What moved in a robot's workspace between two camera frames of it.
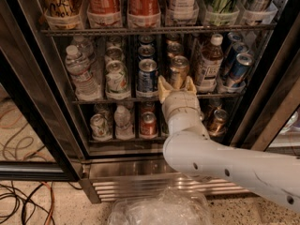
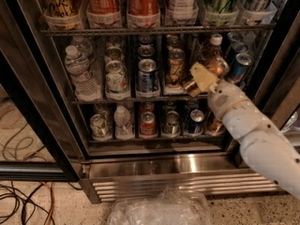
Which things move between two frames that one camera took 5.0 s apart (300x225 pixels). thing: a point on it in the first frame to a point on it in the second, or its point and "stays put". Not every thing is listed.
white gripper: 180,102 to 225,99
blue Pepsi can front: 147,78 stays put
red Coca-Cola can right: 143,0 stays put
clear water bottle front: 78,67 stays put
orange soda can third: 172,39 stays put
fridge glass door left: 39,137 stays put
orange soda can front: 179,71 to 217,64
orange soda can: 173,49 to 175,66
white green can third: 114,41 stays put
